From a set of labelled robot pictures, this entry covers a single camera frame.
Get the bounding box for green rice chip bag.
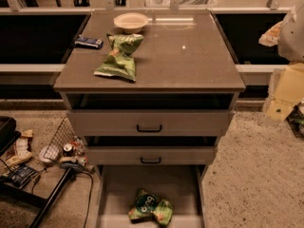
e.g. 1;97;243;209
128;188;173;226

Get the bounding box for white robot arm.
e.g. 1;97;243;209
278;0;304;62

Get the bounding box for grey drawer cabinet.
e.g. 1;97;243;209
52;9;247;176

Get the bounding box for green chip bag on counter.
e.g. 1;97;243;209
94;34;143;82

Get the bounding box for middle grey drawer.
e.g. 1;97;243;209
85;146;215;165

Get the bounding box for grey drawer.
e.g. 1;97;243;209
66;110;235;136
96;165;206;228
85;146;215;165

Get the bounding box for top grey drawer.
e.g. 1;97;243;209
66;110;235;136

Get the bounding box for bottom grey drawer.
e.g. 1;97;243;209
96;165;206;228

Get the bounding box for blue snack bar packet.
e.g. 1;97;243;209
75;36;104;49

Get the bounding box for white paper bowl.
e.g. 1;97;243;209
114;12;148;34

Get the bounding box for soda can in basket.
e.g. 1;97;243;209
63;143;73;157

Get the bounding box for white round lid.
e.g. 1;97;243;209
39;145;59;164

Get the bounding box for red white snack packet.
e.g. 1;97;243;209
6;129;33;160

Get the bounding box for cardboard box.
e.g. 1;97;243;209
263;63;304;121

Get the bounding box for dark blue snack packet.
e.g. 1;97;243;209
0;164;38;189

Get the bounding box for yellow snack packet on floor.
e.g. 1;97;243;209
6;153;32;167

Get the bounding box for wire mesh basket left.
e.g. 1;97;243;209
47;117;83;169

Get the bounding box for black cable on floor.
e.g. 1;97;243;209
30;168;95;228

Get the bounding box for wire basket right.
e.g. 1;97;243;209
287;101;304;139

